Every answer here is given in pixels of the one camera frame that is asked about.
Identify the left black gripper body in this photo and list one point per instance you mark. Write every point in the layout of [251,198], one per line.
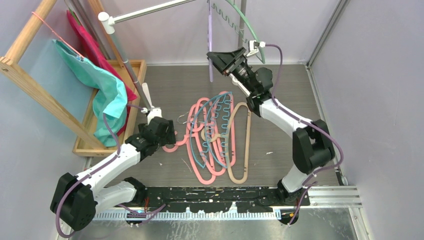
[161,141]

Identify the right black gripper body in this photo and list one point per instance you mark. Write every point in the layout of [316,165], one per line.
[243,72]

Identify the green wire hanger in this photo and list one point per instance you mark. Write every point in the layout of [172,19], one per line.
[245,32]

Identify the light blue wire hanger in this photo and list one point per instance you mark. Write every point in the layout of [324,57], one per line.
[202,122]

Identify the purple wire hanger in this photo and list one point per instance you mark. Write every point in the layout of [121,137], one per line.
[210,39]

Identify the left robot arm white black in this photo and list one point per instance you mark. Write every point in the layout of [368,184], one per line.
[78,198]

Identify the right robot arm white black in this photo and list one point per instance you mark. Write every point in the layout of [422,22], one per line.
[311,145]

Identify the pink plastic hanger left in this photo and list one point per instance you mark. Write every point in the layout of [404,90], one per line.
[178,143]

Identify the pink plastic hanger large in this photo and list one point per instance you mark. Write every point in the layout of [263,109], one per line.
[196,123]

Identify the beige plastic hanger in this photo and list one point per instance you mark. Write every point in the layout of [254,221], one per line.
[233,147]

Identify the pink plastic hanger inner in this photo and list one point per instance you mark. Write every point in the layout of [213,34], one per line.
[228,155]

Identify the teal cloth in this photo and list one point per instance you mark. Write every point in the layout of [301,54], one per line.
[109,104]

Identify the magenta cloth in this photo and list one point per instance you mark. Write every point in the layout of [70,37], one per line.
[93,53]

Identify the white metal clothes rack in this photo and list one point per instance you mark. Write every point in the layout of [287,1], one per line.
[107,21]

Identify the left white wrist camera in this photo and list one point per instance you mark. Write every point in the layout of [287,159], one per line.
[152,113]

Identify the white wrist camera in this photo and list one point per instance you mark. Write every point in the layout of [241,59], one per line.
[152,113]
[255,47]

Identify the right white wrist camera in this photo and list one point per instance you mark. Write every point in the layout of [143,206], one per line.
[255,47]

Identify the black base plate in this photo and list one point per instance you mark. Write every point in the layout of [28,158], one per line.
[247,199]

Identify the aluminium rail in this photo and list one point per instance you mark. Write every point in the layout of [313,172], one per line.
[334,197]

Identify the wooden frame rack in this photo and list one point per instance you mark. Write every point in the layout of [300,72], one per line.
[9,66]

